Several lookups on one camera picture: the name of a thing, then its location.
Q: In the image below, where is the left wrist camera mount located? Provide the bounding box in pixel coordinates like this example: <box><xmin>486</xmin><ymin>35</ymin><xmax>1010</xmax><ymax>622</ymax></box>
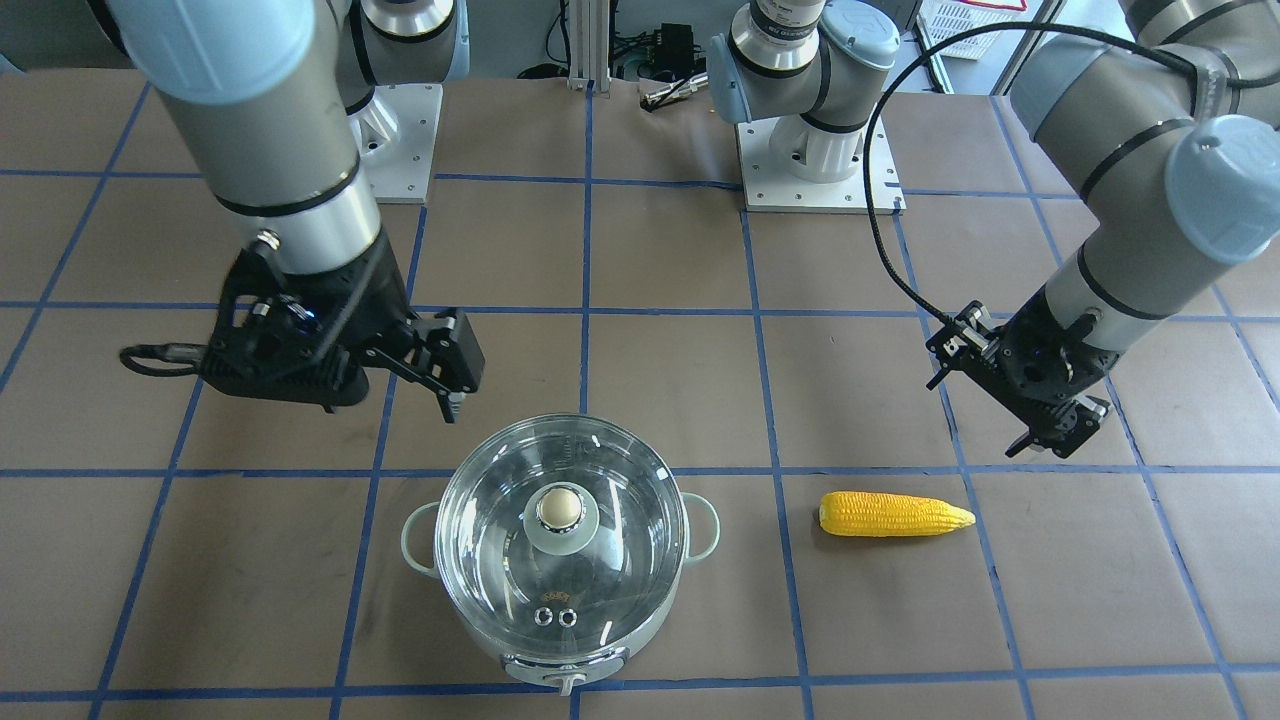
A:
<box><xmin>925</xmin><ymin>300</ymin><xmax>1002</xmax><ymax>391</ymax></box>

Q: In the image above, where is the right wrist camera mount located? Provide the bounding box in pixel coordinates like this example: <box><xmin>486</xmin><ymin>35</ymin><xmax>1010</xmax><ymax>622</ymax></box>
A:
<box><xmin>197</xmin><ymin>237</ymin><xmax>361</xmax><ymax>411</ymax></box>

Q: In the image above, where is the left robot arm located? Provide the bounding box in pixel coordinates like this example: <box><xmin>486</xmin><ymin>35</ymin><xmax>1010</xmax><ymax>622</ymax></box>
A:
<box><xmin>707</xmin><ymin>1</ymin><xmax>1279</xmax><ymax>457</ymax></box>

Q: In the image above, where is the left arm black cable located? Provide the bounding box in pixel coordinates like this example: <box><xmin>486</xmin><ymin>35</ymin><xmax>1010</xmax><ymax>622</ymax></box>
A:
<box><xmin>861</xmin><ymin>22</ymin><xmax>1201</xmax><ymax>325</ymax></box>

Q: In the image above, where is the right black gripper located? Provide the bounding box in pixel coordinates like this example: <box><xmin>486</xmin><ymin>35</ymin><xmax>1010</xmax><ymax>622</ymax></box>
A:
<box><xmin>271</xmin><ymin>232</ymin><xmax>486</xmax><ymax>423</ymax></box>

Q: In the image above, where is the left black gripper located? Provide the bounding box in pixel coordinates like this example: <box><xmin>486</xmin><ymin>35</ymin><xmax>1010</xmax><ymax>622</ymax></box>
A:
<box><xmin>996</xmin><ymin>300</ymin><xmax>1114</xmax><ymax>459</ymax></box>

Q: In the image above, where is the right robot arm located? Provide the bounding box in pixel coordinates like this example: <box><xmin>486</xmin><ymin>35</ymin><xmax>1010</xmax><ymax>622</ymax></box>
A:
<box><xmin>106</xmin><ymin>1</ymin><xmax>485</xmax><ymax>423</ymax></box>

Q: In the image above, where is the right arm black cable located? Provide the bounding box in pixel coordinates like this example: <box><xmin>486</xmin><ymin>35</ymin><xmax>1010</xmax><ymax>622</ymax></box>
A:
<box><xmin>118</xmin><ymin>343</ymin><xmax>216</xmax><ymax>378</ymax></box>

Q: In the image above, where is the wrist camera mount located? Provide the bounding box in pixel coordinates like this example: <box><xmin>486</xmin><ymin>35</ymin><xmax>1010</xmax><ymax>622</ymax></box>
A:
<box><xmin>925</xmin><ymin>300</ymin><xmax>1002</xmax><ymax>391</ymax></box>
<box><xmin>197</xmin><ymin>237</ymin><xmax>361</xmax><ymax>411</ymax></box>

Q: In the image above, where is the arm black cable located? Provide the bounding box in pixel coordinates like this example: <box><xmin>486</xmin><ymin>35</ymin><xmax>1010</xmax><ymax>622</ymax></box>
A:
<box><xmin>861</xmin><ymin>22</ymin><xmax>1201</xmax><ymax>325</ymax></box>
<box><xmin>118</xmin><ymin>343</ymin><xmax>216</xmax><ymax>378</ymax></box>

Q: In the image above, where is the white plastic basket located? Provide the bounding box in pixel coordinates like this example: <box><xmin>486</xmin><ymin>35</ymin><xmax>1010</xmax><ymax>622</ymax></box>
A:
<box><xmin>916</xmin><ymin>1</ymin><xmax>1028</xmax><ymax>61</ymax></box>

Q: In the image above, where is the yellow corn cob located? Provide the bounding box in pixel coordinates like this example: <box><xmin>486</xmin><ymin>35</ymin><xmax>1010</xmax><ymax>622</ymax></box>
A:
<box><xmin>817</xmin><ymin>491</ymin><xmax>977</xmax><ymax>538</ymax></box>

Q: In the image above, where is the aluminium frame post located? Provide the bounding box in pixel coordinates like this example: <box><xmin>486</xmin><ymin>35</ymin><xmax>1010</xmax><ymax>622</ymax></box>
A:
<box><xmin>567</xmin><ymin>0</ymin><xmax>613</xmax><ymax>95</ymax></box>

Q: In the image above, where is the glass pot lid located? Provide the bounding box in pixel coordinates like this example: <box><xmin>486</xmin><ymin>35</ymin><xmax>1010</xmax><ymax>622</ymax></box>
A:
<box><xmin>434</xmin><ymin>414</ymin><xmax>689</xmax><ymax>651</ymax></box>

